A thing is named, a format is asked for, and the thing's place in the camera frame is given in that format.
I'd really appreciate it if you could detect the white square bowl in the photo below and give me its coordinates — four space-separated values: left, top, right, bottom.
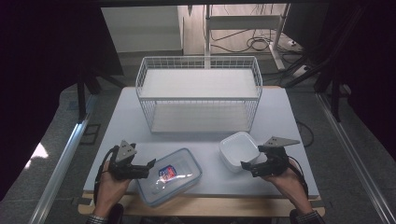
218 131 269 174

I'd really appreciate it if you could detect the person's right hand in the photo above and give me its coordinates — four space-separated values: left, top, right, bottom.
261 158 314 217

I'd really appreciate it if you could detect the aluminium floor rail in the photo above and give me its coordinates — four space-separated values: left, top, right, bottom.
28 95 98 224
315 92 396 224

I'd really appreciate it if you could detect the person's left hand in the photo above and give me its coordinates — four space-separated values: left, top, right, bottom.
92 161 134 219

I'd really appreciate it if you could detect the dark curtain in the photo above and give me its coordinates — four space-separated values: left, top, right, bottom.
326 0 396 154
0 0 125 201

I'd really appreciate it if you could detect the white power strip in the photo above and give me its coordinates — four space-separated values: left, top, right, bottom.
291 64 313 79

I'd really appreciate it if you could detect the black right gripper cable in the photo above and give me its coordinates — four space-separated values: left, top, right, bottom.
287 158 310 200

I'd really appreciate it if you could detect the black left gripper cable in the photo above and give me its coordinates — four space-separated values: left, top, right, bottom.
92 145 119 206

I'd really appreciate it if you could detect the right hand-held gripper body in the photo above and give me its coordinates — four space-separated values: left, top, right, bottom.
248 135 302 179

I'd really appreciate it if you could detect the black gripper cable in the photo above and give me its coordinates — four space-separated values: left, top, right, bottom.
287 158 310 200
92 145 119 206

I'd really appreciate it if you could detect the black floor cable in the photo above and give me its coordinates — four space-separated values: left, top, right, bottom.
295 119 315 149

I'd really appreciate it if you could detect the black metal stand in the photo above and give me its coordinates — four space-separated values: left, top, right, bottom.
283 46 347 123
75 65 126 123

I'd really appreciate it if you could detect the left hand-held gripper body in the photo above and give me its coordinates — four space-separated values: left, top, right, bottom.
106 139 149 181

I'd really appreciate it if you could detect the clear blue-rimmed storage container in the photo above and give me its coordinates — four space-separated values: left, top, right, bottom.
134 147 204 208

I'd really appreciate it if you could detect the black floor cables bundle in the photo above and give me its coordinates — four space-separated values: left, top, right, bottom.
209 27 283 54

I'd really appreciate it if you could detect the white cabinet panel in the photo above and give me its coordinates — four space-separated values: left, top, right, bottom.
100 6 185 54

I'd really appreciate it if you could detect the white wire shelf rack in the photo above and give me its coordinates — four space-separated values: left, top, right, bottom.
134 55 264 135

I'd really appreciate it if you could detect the white desk frame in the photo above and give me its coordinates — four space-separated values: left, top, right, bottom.
204 3 292 71

